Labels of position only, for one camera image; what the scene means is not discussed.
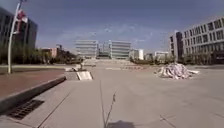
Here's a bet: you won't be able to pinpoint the row of trees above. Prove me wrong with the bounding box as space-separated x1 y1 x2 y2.
133 51 224 66
0 46 81 65

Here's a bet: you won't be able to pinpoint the grey paved plaza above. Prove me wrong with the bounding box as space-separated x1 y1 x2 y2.
0 59 224 128

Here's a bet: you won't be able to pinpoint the pale pile of building material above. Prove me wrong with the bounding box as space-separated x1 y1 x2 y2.
154 62 201 80

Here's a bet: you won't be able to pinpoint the white twin-block building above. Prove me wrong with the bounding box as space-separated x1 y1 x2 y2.
74 39 133 60

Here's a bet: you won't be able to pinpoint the dark glass building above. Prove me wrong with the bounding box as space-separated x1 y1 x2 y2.
0 6 39 64

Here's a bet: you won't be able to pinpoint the reddish bare ground patch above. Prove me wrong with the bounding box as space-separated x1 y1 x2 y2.
0 68 66 99

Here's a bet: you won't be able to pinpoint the dark drain grate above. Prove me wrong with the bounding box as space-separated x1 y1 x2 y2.
5 99 45 121

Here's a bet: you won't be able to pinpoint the small white building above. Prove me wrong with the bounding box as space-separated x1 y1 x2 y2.
129 48 145 61

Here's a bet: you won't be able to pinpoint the grey stone kerb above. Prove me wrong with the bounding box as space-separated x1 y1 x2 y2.
0 74 68 114

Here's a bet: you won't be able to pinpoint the white pole with flag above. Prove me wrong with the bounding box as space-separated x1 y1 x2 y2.
7 0 29 75

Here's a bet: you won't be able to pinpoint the pale low building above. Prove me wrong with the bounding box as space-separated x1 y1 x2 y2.
153 50 171 63

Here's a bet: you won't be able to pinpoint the grey multi-storey building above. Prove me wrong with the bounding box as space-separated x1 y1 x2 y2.
168 16 224 65

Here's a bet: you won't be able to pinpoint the wide stone steps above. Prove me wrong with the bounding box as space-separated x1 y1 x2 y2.
81 58 134 67

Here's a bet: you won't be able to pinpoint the leaning stack of paving slabs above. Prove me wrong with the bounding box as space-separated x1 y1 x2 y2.
64 70 94 82

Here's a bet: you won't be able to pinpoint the low brown building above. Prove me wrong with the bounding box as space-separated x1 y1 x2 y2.
40 44 73 61

